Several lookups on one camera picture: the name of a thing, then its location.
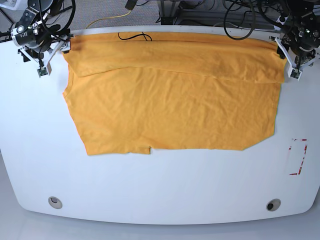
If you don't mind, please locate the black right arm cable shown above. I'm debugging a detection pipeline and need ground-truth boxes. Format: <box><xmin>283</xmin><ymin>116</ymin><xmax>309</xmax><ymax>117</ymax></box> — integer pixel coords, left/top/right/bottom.
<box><xmin>37</xmin><ymin>0</ymin><xmax>77</xmax><ymax>38</ymax></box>

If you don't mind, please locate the aluminium frame base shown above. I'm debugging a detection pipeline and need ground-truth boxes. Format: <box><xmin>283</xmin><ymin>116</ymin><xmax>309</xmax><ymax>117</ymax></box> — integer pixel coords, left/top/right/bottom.
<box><xmin>156</xmin><ymin>0</ymin><xmax>181</xmax><ymax>25</ymax></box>

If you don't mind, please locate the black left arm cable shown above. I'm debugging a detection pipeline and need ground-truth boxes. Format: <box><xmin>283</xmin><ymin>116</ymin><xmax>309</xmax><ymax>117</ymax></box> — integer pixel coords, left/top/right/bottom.
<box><xmin>223</xmin><ymin>0</ymin><xmax>283</xmax><ymax>41</ymax></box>

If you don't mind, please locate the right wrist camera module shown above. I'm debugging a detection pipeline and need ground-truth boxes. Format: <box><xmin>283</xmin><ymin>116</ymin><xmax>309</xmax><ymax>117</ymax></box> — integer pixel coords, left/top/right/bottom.
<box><xmin>37</xmin><ymin>63</ymin><xmax>52</xmax><ymax>78</ymax></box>

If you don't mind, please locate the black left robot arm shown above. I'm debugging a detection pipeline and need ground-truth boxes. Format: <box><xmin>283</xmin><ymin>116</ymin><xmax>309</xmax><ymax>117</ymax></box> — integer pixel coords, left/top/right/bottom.
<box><xmin>270</xmin><ymin>0</ymin><xmax>320</xmax><ymax>79</ymax></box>

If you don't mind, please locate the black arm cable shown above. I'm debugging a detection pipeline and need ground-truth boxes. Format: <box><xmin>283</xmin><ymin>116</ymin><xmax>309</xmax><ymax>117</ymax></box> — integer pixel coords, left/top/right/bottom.
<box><xmin>223</xmin><ymin>0</ymin><xmax>283</xmax><ymax>41</ymax></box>
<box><xmin>37</xmin><ymin>0</ymin><xmax>77</xmax><ymax>38</ymax></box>

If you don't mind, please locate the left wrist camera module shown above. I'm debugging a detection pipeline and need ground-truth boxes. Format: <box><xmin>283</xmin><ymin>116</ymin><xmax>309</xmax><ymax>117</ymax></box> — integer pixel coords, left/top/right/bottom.
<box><xmin>287</xmin><ymin>66</ymin><xmax>302</xmax><ymax>81</ymax></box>

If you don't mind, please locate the yellow cable on floor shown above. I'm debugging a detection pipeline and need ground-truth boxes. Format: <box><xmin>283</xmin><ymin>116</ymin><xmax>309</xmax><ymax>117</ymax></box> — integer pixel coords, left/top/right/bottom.
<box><xmin>86</xmin><ymin>9</ymin><xmax>131</xmax><ymax>30</ymax></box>

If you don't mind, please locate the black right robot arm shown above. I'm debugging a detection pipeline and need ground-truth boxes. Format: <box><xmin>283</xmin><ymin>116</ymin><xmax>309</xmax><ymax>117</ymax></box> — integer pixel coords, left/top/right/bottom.
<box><xmin>7</xmin><ymin>0</ymin><xmax>76</xmax><ymax>76</ymax></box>

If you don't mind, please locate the table cable grommet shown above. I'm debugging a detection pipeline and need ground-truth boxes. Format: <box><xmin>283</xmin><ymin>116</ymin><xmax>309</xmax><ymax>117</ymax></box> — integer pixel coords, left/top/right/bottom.
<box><xmin>48</xmin><ymin>196</ymin><xmax>63</xmax><ymax>209</ymax></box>
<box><xmin>266</xmin><ymin>198</ymin><xmax>281</xmax><ymax>212</ymax></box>

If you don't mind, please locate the right table cable grommet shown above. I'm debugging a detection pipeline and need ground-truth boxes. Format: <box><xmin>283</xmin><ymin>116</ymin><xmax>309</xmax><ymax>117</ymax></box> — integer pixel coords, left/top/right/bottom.
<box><xmin>266</xmin><ymin>198</ymin><xmax>281</xmax><ymax>212</ymax></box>

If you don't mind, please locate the red tape rectangle marking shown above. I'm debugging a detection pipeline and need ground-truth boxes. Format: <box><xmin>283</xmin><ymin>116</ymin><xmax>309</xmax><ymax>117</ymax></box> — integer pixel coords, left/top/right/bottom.
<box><xmin>286</xmin><ymin>138</ymin><xmax>308</xmax><ymax>176</ymax></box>

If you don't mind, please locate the orange T-shirt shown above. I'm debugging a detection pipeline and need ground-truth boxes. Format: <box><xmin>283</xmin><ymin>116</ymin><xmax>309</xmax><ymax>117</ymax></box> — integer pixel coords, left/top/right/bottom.
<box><xmin>63</xmin><ymin>32</ymin><xmax>286</xmax><ymax>156</ymax></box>

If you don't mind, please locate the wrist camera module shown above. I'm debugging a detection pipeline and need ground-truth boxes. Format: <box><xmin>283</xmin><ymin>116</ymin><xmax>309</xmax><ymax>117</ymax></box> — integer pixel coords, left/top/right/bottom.
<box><xmin>287</xmin><ymin>66</ymin><xmax>302</xmax><ymax>81</ymax></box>
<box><xmin>37</xmin><ymin>63</ymin><xmax>52</xmax><ymax>78</ymax></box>

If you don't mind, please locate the left table cable grommet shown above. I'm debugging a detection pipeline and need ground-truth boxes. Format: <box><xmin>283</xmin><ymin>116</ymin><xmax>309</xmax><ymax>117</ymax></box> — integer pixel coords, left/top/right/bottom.
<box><xmin>48</xmin><ymin>196</ymin><xmax>63</xmax><ymax>209</ymax></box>

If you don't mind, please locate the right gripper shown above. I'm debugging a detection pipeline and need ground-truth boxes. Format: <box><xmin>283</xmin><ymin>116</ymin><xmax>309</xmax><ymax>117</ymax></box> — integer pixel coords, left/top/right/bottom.
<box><xmin>17</xmin><ymin>31</ymin><xmax>74</xmax><ymax>68</ymax></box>

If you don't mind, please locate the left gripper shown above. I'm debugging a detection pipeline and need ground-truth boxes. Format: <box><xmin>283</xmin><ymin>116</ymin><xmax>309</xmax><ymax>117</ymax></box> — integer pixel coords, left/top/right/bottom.
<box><xmin>269</xmin><ymin>36</ymin><xmax>320</xmax><ymax>72</ymax></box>

